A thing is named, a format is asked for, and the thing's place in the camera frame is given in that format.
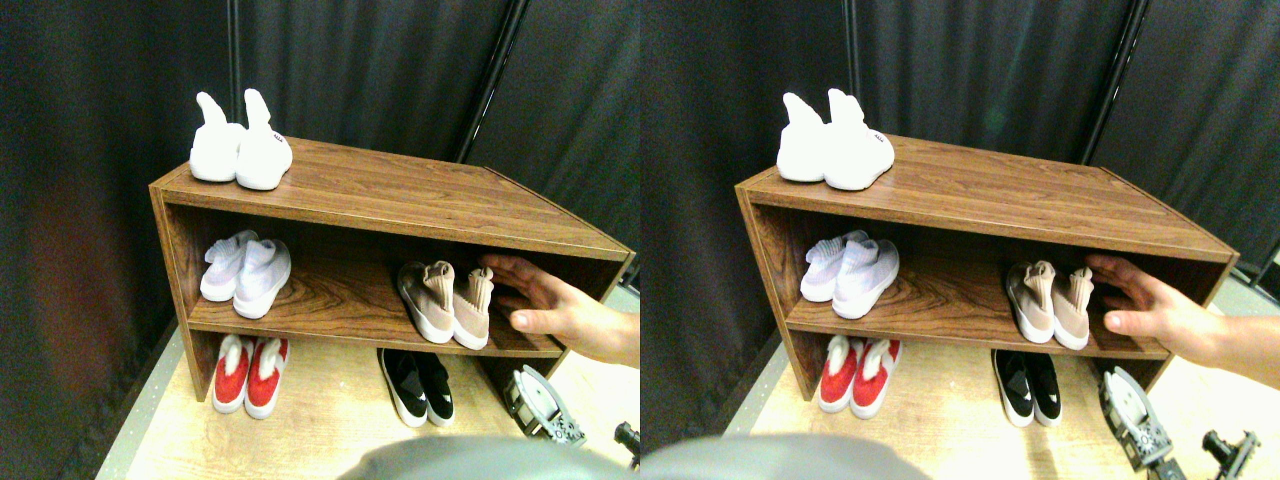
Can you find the person's hand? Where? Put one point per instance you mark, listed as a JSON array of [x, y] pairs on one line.
[[560, 305], [1165, 310]]

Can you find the brown shoe rack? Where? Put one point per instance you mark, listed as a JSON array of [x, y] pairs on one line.
[[400, 200], [990, 200]]

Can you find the pale lilac shoe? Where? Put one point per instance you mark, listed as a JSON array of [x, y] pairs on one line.
[[820, 277], [220, 275], [864, 285], [260, 285]]

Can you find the white shoe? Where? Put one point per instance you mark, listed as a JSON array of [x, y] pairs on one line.
[[215, 155], [802, 155], [858, 160], [262, 160]]

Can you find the curtain stand pole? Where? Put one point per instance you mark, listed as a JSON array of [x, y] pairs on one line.
[[490, 75], [234, 45], [1115, 75], [851, 45]]

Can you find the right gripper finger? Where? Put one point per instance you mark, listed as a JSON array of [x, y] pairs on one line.
[[538, 405], [1132, 412]]

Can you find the beige shoe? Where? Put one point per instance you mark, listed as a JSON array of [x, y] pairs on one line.
[[472, 315], [428, 305], [1030, 305], [1072, 315]]

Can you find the black shoe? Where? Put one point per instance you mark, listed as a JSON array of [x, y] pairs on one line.
[[1013, 390], [1047, 392], [438, 390], [403, 390]]

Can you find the red shoe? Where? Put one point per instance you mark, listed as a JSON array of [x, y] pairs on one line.
[[874, 385], [265, 385], [231, 380], [838, 380]]

